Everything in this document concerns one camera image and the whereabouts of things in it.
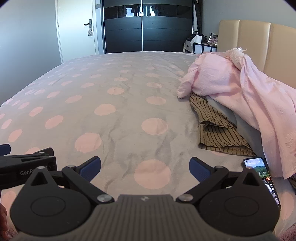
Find white storage shelf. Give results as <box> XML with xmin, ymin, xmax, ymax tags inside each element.
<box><xmin>184</xmin><ymin>35</ymin><xmax>218</xmax><ymax>54</ymax></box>

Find black wardrobe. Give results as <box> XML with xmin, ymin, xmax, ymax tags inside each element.
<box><xmin>102</xmin><ymin>0</ymin><xmax>195</xmax><ymax>54</ymax></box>

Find pink embroidered garment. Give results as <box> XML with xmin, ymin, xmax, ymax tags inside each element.
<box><xmin>228</xmin><ymin>52</ymin><xmax>296</xmax><ymax>180</ymax></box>

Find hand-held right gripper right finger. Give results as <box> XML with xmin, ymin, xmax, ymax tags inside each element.
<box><xmin>176</xmin><ymin>157</ymin><xmax>266</xmax><ymax>204</ymax></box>

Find beige padded headboard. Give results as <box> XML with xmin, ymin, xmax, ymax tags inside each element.
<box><xmin>217</xmin><ymin>20</ymin><xmax>296</xmax><ymax>90</ymax></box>

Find grey pink-dotted bedspread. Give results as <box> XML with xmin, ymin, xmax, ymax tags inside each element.
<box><xmin>0</xmin><ymin>50</ymin><xmax>296</xmax><ymax>237</ymax></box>

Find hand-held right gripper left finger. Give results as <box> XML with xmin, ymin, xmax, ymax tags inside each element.
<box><xmin>22</xmin><ymin>156</ymin><xmax>115</xmax><ymax>204</ymax></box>

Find black smartphone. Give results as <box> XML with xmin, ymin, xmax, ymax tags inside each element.
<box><xmin>242</xmin><ymin>157</ymin><xmax>281</xmax><ymax>210</ymax></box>

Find brown striped garment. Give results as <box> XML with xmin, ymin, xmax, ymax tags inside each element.
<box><xmin>190</xmin><ymin>94</ymin><xmax>257</xmax><ymax>157</ymax></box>

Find white door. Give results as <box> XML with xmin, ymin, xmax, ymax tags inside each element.
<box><xmin>55</xmin><ymin>0</ymin><xmax>97</xmax><ymax>64</ymax></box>

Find person's purple fleece clothing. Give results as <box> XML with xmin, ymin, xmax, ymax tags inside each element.
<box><xmin>0</xmin><ymin>229</ymin><xmax>16</xmax><ymax>241</ymax></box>

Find white lace cloth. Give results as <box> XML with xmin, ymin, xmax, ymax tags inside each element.
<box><xmin>225</xmin><ymin>47</ymin><xmax>248</xmax><ymax>69</ymax></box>

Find grey cloth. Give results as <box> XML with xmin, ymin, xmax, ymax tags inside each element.
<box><xmin>206</xmin><ymin>95</ymin><xmax>266</xmax><ymax>158</ymax></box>

